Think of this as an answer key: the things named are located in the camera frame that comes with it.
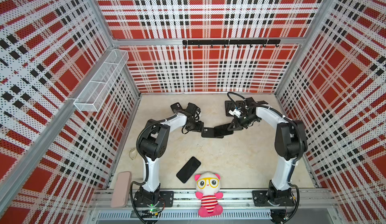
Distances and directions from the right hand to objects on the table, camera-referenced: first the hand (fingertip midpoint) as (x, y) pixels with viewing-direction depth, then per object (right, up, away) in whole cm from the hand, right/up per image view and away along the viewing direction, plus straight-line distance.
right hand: (230, 129), depth 88 cm
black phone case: (-12, -4, +10) cm, 16 cm away
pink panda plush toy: (-14, -25, -16) cm, 33 cm away
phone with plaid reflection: (-5, -1, +3) cm, 5 cm away
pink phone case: (-58, -29, -13) cm, 66 cm away
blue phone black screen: (-25, -22, -4) cm, 33 cm away
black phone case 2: (+4, +14, +25) cm, 29 cm away
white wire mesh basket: (-85, +21, +5) cm, 88 cm away
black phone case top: (-37, +14, +27) cm, 48 cm away
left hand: (-18, -3, +10) cm, 21 cm away
